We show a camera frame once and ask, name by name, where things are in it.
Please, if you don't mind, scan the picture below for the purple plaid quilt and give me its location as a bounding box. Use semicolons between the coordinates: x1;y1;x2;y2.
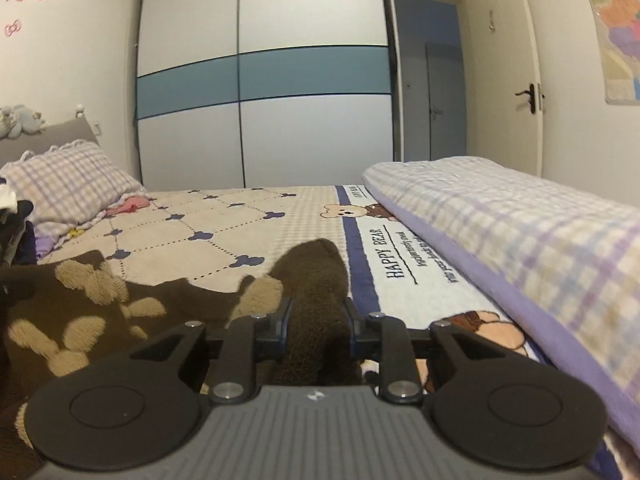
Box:
360;155;640;452

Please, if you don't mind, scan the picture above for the grey hallway door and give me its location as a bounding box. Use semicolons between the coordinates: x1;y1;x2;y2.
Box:
424;42;464;162

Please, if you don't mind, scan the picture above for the pink cloth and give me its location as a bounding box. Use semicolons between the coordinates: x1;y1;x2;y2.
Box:
107;194;152;216

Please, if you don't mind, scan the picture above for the white and blue sliding wardrobe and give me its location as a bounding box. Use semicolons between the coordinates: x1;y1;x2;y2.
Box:
133;0;397;192

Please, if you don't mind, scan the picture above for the blue plush toy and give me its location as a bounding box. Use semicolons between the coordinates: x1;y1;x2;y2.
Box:
0;103;49;142

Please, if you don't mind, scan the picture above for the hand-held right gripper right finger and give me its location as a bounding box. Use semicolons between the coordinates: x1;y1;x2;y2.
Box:
342;297;529;407

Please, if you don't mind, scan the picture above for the dark clothes pile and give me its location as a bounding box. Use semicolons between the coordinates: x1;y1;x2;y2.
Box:
0;199;39;268

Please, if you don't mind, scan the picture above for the brown sweater with beige spots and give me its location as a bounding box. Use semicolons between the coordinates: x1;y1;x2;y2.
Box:
0;237;367;457

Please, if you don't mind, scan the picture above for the wall map poster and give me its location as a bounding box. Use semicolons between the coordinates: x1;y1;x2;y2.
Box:
582;0;640;107

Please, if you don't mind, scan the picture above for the white door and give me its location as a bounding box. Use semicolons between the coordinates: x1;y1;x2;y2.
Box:
462;0;545;182

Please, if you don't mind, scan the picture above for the bear printed blanket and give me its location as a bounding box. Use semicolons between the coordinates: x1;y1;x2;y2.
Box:
36;183;640;480

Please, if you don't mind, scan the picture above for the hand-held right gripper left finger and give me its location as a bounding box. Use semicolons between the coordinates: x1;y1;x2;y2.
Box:
126;297;296;407

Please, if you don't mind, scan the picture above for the grey headboard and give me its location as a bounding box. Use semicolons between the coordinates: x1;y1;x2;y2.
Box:
0;117;102;167

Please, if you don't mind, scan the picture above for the black door handle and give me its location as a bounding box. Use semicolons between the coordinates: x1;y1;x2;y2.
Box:
514;82;544;116

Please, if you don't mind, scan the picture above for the purple plaid pillow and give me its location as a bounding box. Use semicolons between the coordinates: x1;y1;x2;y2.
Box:
0;140;149;249

